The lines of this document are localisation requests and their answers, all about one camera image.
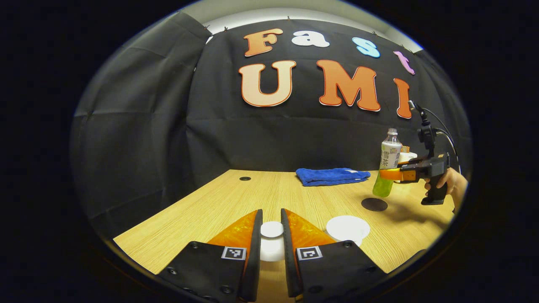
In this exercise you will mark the black backdrop cloth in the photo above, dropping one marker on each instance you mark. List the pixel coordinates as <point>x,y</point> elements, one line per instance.
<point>147,126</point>

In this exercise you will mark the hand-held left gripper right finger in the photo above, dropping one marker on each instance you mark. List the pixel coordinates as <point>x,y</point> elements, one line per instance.
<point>288,261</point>

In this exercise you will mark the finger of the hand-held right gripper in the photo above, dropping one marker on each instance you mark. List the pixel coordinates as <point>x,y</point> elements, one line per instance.
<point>406,173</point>

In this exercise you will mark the dark round coaster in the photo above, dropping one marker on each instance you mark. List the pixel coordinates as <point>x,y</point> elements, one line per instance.
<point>374,204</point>

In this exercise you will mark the blue folded towel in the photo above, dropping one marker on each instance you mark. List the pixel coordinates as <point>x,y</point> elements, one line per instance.
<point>328,176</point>

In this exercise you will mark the white teacup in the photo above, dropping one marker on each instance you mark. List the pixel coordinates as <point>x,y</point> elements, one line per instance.
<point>348,227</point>

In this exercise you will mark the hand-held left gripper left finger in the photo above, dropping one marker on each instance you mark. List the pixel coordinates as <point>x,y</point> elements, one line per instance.
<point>257,261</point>

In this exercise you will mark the white teacup lid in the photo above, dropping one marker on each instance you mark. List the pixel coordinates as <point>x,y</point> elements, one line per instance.
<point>272,248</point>

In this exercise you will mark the clear water bottle green drink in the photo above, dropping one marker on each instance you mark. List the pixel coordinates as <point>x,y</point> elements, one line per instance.
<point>389,158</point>

